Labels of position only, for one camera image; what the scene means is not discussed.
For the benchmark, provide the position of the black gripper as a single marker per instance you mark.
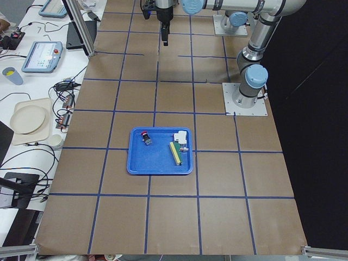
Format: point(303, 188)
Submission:
point(164, 14)

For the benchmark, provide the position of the red emergency stop button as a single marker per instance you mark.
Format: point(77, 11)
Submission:
point(146, 138)

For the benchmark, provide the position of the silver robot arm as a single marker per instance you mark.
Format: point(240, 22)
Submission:
point(233, 20)
point(253, 75)

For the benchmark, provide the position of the black power adapter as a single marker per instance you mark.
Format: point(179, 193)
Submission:
point(93, 16)

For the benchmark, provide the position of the black laptop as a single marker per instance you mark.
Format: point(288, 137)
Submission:
point(73, 41)

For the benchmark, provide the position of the far blue teach pendant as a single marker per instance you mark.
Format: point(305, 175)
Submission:
point(54, 9)

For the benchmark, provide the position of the blue teach pendant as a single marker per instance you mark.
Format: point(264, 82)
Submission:
point(54, 9)
point(43, 57)

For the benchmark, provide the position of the white electrical relay block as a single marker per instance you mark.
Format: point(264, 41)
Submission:
point(180, 137)

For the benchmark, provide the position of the green yellow terminal block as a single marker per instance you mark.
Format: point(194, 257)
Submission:
point(176, 150)

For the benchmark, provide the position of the blue plastic tray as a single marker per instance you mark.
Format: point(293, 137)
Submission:
point(157, 159)

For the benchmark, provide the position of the near blue teach pendant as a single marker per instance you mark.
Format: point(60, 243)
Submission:
point(43, 57)

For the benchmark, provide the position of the white paper cup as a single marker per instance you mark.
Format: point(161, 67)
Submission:
point(56, 141)

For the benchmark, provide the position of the grey blue plastic cup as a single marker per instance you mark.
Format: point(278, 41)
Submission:
point(12, 75)

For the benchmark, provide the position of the beige rectangular tray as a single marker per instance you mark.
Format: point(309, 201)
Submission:
point(43, 131)

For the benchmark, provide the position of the beige round plate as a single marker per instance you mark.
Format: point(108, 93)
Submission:
point(27, 119)

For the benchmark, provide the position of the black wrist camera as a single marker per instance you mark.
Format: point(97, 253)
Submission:
point(147, 8)

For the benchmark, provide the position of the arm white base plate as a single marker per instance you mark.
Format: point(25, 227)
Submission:
point(242, 32)
point(238, 105)

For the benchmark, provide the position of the aluminium frame post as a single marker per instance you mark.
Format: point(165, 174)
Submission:
point(78, 22)

